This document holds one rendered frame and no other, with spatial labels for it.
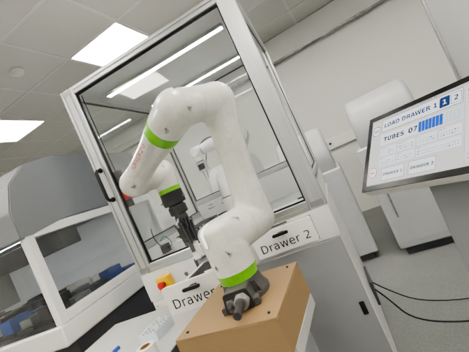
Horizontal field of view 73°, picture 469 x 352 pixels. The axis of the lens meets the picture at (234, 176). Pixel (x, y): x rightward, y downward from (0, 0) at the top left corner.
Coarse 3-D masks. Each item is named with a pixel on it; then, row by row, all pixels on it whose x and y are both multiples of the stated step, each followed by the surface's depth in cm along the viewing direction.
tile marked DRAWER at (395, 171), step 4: (400, 164) 107; (384, 168) 113; (388, 168) 111; (392, 168) 109; (396, 168) 108; (400, 168) 106; (384, 172) 112; (388, 172) 110; (392, 172) 109; (396, 172) 107; (400, 172) 106; (384, 176) 112; (388, 176) 110; (392, 176) 108; (396, 176) 106; (400, 176) 105; (380, 180) 113
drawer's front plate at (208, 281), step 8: (208, 272) 118; (184, 280) 122; (192, 280) 120; (200, 280) 119; (208, 280) 118; (216, 280) 117; (168, 288) 123; (176, 288) 122; (200, 288) 119; (208, 288) 118; (168, 296) 123; (176, 296) 122; (184, 296) 121; (192, 296) 120; (208, 296) 118; (168, 304) 123; (176, 304) 122; (192, 304) 121; (200, 304) 120; (176, 312) 123
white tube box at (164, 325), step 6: (162, 318) 133; (168, 318) 131; (150, 324) 132; (162, 324) 126; (168, 324) 129; (144, 330) 128; (150, 330) 125; (156, 330) 122; (162, 330) 125; (144, 336) 123; (150, 336) 122; (156, 336) 121; (162, 336) 123; (144, 342) 123
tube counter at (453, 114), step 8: (448, 112) 96; (456, 112) 93; (424, 120) 103; (432, 120) 100; (440, 120) 98; (448, 120) 95; (408, 128) 108; (416, 128) 105; (424, 128) 102; (432, 128) 99
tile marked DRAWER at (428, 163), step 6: (432, 156) 96; (408, 162) 104; (414, 162) 102; (420, 162) 100; (426, 162) 97; (432, 162) 96; (408, 168) 103; (414, 168) 101; (420, 168) 99; (426, 168) 97; (432, 168) 95; (408, 174) 102
